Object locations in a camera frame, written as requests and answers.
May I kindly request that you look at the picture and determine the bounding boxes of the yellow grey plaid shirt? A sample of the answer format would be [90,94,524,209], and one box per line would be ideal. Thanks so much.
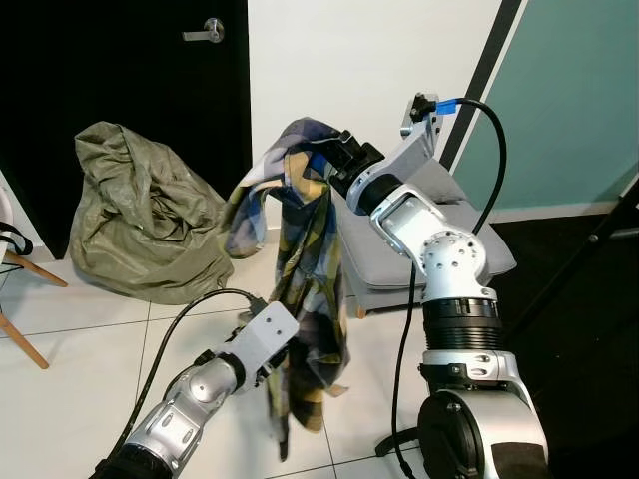
[222,117,350,462]

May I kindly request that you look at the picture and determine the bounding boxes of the olive green sack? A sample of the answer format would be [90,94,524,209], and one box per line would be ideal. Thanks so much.
[72,122,236,305]

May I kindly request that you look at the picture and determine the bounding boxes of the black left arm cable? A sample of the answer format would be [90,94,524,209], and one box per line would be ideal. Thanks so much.
[118,287,263,460]

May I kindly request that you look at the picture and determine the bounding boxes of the black bag strap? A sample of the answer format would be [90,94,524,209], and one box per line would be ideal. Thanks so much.
[0,222,34,258]

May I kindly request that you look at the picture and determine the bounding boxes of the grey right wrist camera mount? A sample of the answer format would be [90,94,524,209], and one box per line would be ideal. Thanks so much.
[374,93,445,191]

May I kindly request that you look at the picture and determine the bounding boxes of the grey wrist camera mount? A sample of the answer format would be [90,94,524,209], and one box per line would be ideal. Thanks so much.
[374,93,445,191]
[225,299,301,378]

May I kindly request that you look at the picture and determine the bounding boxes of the grey cushion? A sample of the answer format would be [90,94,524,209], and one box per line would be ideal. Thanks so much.
[424,160,472,206]

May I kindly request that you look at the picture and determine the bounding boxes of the black door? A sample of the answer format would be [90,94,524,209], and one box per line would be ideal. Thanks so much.
[0,0,253,260]

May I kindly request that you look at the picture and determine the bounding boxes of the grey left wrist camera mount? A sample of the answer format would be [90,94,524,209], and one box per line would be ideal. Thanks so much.
[225,299,301,378]

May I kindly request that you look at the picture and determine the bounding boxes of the silver door handle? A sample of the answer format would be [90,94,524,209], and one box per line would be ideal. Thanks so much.
[183,18,226,44]

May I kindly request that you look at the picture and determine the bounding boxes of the white chair wooden legs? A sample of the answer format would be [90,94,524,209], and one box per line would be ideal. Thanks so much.
[0,185,71,370]

